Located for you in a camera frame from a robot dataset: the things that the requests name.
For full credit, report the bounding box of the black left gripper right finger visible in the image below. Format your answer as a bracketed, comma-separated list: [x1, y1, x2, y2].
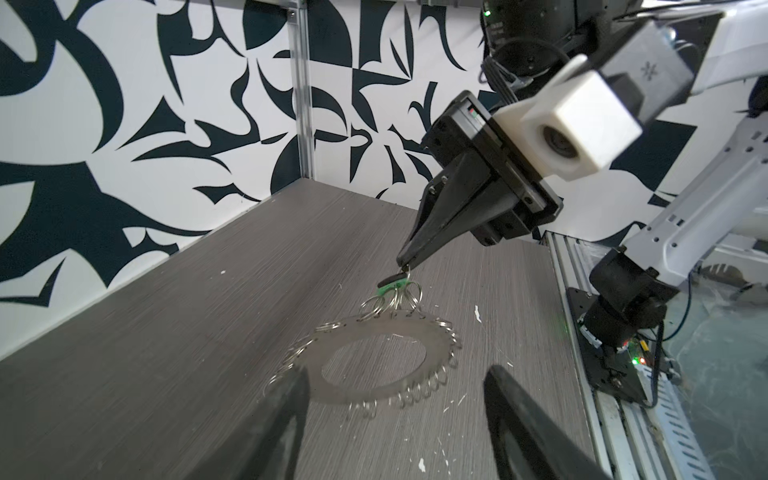
[483, 365, 608, 479]

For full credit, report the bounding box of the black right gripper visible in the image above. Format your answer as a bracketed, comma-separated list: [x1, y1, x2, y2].
[396, 91, 562, 271]

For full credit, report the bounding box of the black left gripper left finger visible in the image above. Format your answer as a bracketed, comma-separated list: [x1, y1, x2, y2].
[187, 369, 310, 479]

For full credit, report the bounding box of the green key tag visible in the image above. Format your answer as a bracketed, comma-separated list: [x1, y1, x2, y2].
[376, 272, 409, 296]

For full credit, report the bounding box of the steel ring plate with keyrings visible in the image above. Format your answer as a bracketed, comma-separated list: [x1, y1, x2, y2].
[264, 278, 462, 419]

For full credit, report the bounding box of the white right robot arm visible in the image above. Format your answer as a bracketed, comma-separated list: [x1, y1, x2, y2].
[397, 1, 767, 350]

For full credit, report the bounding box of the aluminium front rail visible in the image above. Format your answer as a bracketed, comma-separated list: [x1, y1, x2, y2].
[544, 232, 669, 479]

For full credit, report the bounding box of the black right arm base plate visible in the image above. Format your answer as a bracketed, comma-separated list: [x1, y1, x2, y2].
[566, 287, 651, 404]

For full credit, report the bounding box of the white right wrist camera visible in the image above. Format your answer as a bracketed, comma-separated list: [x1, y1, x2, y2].
[492, 54, 642, 181]

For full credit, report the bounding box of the aluminium corner post left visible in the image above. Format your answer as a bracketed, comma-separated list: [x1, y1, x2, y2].
[285, 1, 316, 180]

